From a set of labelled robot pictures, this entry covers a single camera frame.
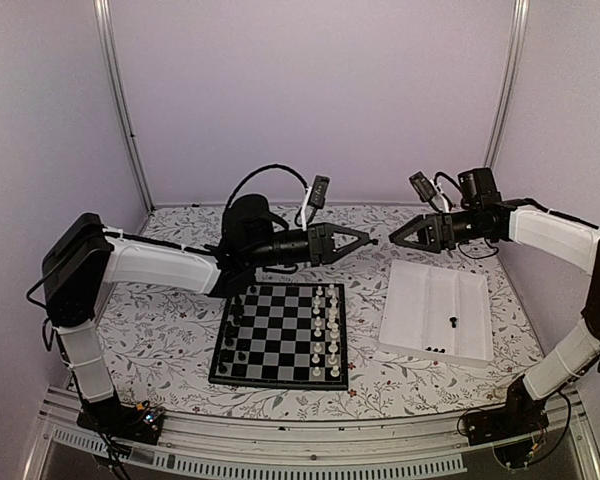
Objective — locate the black and grey chessboard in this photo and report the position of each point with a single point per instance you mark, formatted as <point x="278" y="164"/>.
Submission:
<point x="275" y="335"/>

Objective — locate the white chess pieces row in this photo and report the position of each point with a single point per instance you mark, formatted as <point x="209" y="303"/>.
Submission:
<point x="327" y="334"/>

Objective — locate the front aluminium rail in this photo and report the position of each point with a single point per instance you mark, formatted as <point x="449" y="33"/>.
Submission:
<point x="208" y="447"/>

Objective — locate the right aluminium frame post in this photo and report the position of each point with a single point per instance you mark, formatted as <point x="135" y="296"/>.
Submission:
<point x="512" y="64"/>

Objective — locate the white plastic divided tray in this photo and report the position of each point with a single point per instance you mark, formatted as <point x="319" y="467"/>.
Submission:
<point x="419" y="302"/>

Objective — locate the left aluminium frame post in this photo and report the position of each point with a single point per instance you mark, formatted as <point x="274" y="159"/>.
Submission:
<point x="110" y="55"/>

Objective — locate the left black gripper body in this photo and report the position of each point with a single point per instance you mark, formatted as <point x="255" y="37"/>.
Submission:
<point x="310" y="253"/>

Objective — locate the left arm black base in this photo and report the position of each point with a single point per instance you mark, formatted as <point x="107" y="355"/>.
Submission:
<point x="140" y="423"/>

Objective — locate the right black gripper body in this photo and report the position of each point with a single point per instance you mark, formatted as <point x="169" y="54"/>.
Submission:
<point x="451" y="237"/>

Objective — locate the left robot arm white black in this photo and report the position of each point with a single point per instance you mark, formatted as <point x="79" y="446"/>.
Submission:
<point x="90" y="254"/>

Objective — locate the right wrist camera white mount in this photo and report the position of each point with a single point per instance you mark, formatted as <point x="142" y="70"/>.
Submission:
<point x="430" y="193"/>

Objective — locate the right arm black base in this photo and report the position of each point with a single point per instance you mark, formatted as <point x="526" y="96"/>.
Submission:
<point x="516" y="435"/>

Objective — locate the black chess pieces pile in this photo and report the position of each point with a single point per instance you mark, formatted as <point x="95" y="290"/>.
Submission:
<point x="436" y="350"/>

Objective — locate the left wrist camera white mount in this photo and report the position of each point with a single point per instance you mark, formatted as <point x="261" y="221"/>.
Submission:
<point x="313" y="200"/>

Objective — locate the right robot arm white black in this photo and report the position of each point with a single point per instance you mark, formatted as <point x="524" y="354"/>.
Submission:
<point x="563" y="237"/>

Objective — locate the aluminium frame post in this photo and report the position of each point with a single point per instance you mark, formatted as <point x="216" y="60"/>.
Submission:
<point x="512" y="64"/>
<point x="110" y="55"/>

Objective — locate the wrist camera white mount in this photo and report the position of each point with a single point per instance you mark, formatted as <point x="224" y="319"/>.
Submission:
<point x="430" y="193"/>
<point x="313" y="200"/>

